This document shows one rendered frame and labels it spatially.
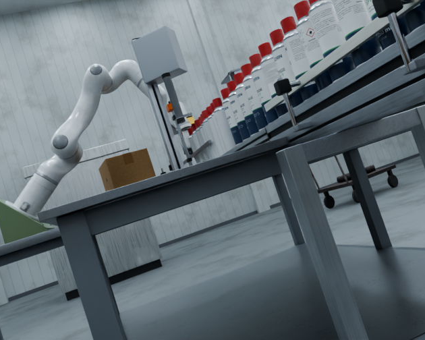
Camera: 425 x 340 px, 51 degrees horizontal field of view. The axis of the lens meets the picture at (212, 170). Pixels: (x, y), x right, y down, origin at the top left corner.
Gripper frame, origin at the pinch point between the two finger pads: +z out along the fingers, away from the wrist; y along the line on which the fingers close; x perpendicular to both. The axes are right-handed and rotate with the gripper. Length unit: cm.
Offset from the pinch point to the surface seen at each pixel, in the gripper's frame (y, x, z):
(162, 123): -15.5, -24.8, -8.5
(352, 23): -2, -131, 46
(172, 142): -14.1, -21.6, -0.3
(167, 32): -4, -49, -36
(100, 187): -30, 422, -201
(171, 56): -6, -44, -27
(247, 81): -2, -85, 21
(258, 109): -2, -82, 30
